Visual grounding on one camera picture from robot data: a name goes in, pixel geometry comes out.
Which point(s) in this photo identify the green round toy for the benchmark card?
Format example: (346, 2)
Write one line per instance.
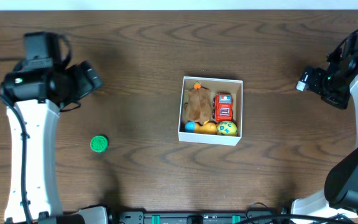
(99, 143)

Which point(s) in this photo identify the white cardboard box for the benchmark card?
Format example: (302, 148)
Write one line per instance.
(215, 85)

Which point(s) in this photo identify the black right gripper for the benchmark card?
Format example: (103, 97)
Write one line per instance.
(341, 101)

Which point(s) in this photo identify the black rail bottom edge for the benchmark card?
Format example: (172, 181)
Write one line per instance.
(210, 216)

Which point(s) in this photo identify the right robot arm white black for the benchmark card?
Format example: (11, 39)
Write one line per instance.
(338, 201)

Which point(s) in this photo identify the orange rubber duck toy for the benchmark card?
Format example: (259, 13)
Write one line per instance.
(207, 128)

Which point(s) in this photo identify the brown plush capybara toy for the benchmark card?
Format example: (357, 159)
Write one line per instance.
(198, 107)

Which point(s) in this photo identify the red toy fire truck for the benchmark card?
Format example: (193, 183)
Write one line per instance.
(222, 107)

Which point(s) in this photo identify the yellow ball blue letters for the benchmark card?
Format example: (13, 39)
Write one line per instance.
(227, 128)

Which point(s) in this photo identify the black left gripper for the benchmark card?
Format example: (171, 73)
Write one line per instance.
(84, 79)

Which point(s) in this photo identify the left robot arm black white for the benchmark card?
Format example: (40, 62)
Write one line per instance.
(37, 94)

